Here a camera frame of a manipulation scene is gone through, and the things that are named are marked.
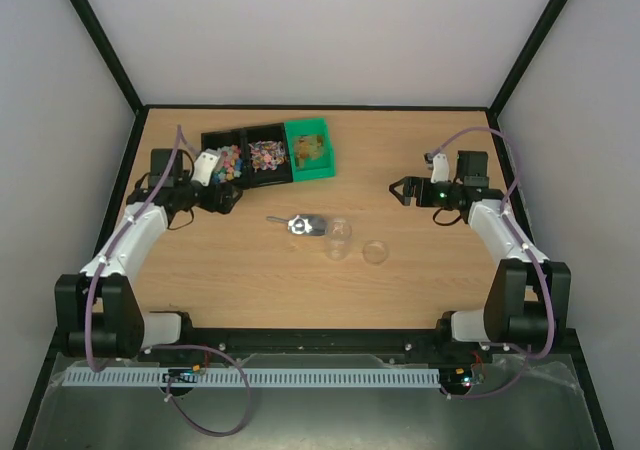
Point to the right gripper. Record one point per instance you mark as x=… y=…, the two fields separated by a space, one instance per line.
x=411 y=190

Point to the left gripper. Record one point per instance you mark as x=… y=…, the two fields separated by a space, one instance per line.
x=226 y=204

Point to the black bin with lollipop candies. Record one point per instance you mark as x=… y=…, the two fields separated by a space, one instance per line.
x=267 y=155

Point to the metal scoop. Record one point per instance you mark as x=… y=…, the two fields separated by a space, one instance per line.
x=303 y=224

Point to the green bin with gummies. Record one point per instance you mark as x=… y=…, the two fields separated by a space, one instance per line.
x=310 y=149

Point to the black bin with star candies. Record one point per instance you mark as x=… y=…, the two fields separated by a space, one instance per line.
x=234 y=160

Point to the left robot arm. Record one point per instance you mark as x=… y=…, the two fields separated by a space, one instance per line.
x=98 y=316

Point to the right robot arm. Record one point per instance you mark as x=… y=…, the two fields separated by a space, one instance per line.
x=527 y=303

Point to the clear jar lid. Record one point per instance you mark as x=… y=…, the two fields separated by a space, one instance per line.
x=375 y=252

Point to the clear plastic jar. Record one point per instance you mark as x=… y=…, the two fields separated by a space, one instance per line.
x=338 y=238

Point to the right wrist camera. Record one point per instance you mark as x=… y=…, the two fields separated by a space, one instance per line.
x=439 y=166

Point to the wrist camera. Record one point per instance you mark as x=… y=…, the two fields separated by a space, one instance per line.
x=204 y=166
x=439 y=166

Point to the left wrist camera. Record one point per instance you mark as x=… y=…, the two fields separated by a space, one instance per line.
x=204 y=166

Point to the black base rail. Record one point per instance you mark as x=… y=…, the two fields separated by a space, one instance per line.
x=422 y=346

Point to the grey slotted cable duct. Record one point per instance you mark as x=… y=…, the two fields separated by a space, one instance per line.
x=256 y=378

